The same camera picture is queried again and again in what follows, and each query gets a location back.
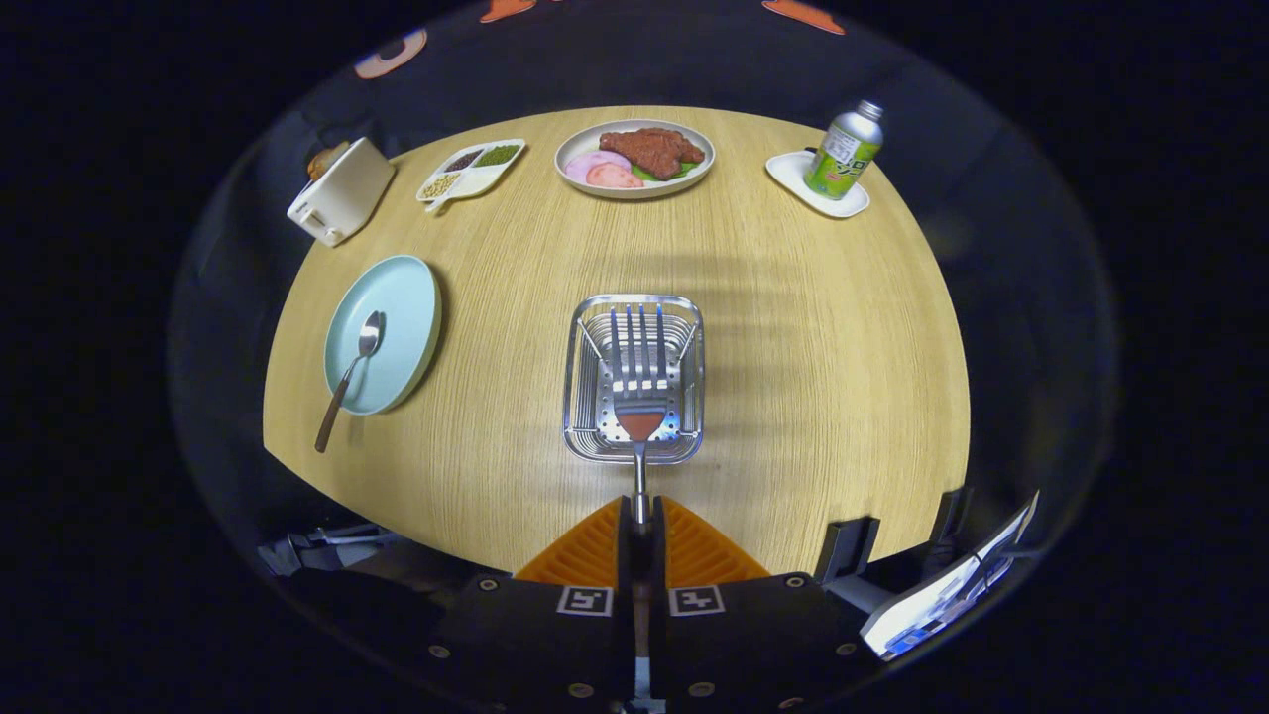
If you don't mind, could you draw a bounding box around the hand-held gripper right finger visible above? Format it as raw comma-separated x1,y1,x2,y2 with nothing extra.
651,496,873,710

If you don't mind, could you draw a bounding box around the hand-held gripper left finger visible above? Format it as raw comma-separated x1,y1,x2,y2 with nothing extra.
421,496,637,710

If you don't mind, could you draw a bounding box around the silver fork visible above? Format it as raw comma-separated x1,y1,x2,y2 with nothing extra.
607,302,673,527

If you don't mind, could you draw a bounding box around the silver spoon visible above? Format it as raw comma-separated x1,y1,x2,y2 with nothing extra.
314,310,386,454

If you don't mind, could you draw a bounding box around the black chair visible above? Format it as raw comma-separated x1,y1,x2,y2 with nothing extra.
815,484,975,588

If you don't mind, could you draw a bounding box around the light blue plate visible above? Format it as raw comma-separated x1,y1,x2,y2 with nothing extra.
323,255,443,417

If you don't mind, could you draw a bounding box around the white divided dish with beans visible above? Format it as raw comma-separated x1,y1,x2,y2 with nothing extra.
415,139,527,214

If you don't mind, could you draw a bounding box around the white square saucer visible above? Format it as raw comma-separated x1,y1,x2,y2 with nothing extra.
765,149,871,219

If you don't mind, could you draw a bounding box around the white toaster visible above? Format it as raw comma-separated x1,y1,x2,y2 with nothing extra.
287,137,397,248

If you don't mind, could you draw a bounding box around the green drink bottle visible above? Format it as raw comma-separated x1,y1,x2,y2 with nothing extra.
803,99,884,201

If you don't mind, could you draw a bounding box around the brown meat steak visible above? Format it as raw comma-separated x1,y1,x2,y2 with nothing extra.
598,127,706,181

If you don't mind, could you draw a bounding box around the white plate with meat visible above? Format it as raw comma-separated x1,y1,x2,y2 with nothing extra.
554,119,717,201

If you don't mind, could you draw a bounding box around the metal wire basket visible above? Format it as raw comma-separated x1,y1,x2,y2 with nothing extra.
562,294,706,466

